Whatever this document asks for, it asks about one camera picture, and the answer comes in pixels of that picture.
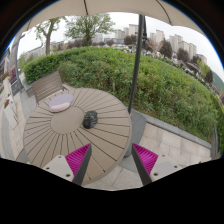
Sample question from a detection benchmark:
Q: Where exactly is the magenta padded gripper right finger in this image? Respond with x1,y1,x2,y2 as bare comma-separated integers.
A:
132,144,181,185

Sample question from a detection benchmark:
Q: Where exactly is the dark umbrella pole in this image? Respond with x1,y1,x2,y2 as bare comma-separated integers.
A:
128,14,144,114

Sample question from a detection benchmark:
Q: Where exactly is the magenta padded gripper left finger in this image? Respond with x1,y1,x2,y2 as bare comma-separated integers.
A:
43,144,92,186

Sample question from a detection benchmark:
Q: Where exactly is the beige slatted garden chair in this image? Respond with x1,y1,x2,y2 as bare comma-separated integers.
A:
31,71,65,103

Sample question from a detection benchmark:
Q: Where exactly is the round slatted patio table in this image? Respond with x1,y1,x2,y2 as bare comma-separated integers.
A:
23,88,132,184

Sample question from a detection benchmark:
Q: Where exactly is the black computer mouse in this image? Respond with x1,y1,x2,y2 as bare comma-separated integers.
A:
83,111,98,129

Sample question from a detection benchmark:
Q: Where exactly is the grey umbrella base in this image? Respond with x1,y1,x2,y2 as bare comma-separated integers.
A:
120,110,146,172

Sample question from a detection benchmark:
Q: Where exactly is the beige patio umbrella canopy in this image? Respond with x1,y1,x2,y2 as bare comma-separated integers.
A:
19,0,204,34

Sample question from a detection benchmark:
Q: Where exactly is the lavender mouse pad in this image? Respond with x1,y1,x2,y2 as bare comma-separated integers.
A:
49,94,74,113

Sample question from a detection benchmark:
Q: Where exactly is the green hedge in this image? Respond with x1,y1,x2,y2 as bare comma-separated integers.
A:
23,47,224,151

